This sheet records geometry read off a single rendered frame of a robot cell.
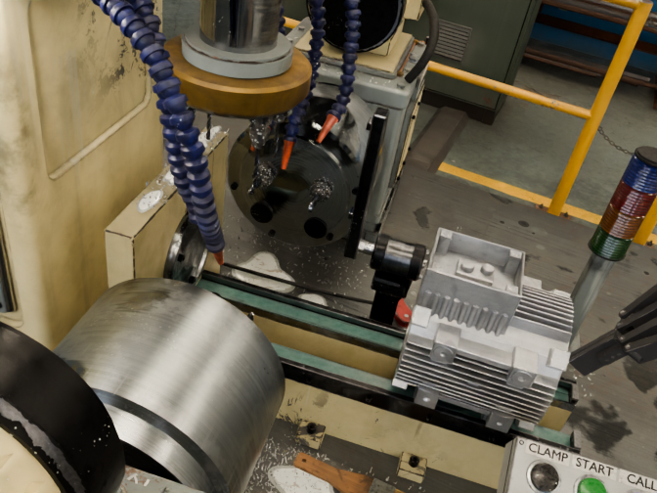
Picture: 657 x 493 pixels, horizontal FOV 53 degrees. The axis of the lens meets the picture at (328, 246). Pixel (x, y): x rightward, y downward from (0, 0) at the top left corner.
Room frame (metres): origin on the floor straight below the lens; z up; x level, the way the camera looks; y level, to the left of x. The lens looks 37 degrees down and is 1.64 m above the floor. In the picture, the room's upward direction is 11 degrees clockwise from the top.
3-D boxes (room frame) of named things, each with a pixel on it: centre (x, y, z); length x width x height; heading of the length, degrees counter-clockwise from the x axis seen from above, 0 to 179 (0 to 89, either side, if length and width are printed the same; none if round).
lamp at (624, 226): (0.95, -0.47, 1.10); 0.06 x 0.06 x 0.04
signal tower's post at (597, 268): (0.95, -0.47, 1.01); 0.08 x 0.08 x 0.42; 81
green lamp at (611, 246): (0.95, -0.47, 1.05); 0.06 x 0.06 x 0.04
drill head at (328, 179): (1.07, 0.06, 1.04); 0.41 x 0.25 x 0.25; 171
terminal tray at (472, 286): (0.69, -0.19, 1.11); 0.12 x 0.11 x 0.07; 80
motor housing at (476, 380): (0.68, -0.23, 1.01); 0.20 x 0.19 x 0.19; 80
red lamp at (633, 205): (0.95, -0.47, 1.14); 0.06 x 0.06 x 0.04
